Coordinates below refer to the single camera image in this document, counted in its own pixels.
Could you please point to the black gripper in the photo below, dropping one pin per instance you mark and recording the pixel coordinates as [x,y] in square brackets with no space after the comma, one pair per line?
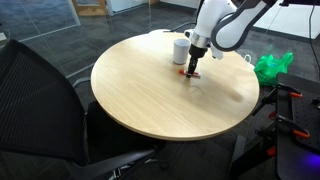
[195,54]

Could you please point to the red Expo marker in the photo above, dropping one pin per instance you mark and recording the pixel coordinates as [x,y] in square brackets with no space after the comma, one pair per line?
[185,72]

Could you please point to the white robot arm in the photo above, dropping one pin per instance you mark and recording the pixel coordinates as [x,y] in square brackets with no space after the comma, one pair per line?
[222,27]

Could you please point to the white mug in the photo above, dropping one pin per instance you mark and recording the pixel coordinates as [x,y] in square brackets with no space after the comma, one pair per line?
[180,51]

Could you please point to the round wooden table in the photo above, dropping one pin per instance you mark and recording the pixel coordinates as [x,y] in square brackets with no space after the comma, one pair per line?
[138,84]

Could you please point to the green plastic bag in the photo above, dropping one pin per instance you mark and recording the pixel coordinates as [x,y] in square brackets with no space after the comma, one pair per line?
[268,67]

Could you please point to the orange black clamp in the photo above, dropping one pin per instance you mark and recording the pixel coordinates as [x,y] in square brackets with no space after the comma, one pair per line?
[296,129]
[290,90]

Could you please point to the black perforated mounting board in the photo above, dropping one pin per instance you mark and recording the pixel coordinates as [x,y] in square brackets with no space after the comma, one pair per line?
[304,111]

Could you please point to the black office chair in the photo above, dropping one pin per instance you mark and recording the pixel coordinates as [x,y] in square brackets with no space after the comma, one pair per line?
[41,114]

